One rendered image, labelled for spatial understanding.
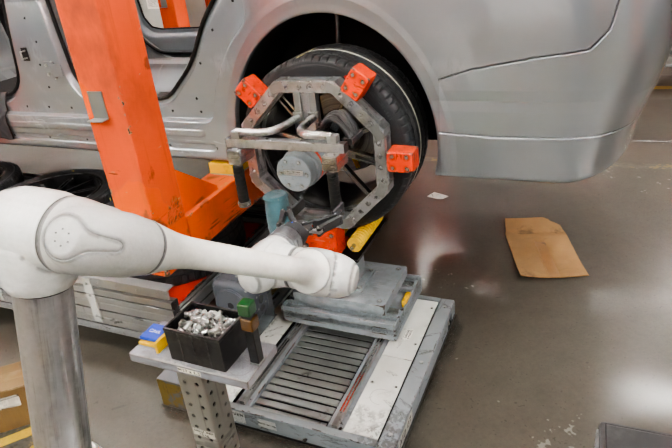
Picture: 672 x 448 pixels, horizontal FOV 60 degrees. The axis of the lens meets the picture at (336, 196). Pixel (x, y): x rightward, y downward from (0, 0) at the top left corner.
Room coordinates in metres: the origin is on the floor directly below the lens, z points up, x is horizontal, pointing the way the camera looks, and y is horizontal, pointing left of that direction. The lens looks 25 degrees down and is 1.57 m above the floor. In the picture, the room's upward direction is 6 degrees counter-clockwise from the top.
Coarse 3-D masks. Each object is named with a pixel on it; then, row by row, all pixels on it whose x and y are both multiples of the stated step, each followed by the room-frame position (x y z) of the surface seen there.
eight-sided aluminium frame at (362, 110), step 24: (264, 96) 1.98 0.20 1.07; (336, 96) 1.86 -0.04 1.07; (360, 120) 1.83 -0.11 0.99; (384, 120) 1.84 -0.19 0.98; (384, 144) 1.79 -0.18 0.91; (264, 168) 2.05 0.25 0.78; (384, 168) 1.80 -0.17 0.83; (264, 192) 2.01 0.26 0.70; (288, 192) 2.03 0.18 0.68; (384, 192) 1.80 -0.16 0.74; (312, 216) 1.92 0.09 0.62; (360, 216) 1.84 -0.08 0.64
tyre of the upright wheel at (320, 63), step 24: (312, 48) 2.22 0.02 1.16; (336, 48) 2.10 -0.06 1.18; (360, 48) 2.12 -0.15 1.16; (288, 72) 2.03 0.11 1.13; (312, 72) 1.99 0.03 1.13; (336, 72) 1.95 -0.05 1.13; (384, 72) 1.99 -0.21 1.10; (384, 96) 1.88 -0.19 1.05; (408, 96) 1.98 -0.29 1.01; (408, 120) 1.88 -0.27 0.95; (408, 144) 1.85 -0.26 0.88
